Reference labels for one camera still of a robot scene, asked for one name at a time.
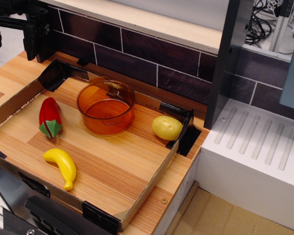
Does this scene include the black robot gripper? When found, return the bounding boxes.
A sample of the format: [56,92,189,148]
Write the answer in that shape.
[0,0,50,61]

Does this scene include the yellow plastic toy banana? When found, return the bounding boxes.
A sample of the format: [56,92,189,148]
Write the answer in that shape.
[43,148,77,191]

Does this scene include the orange transparent plastic pot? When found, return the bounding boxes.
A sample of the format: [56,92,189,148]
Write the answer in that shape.
[76,76,136,135]

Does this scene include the red toy chili pepper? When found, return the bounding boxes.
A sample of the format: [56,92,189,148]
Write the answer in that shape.
[39,97,62,139]

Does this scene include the yellow toy potato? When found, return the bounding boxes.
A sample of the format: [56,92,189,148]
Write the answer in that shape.
[151,116,183,141]

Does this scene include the brass screw in table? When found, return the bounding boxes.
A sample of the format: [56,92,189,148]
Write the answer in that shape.
[161,198,168,204]

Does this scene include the white sink drainboard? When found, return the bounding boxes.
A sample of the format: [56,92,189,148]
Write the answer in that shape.
[200,98,294,189]

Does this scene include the dark grey vertical post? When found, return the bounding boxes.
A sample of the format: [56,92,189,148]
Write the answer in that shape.
[204,0,254,129]

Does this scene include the black cable bundle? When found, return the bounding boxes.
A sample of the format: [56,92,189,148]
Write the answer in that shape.
[245,0,282,46]

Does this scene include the aluminium frame profile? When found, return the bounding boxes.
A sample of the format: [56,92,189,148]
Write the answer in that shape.
[269,0,294,53]

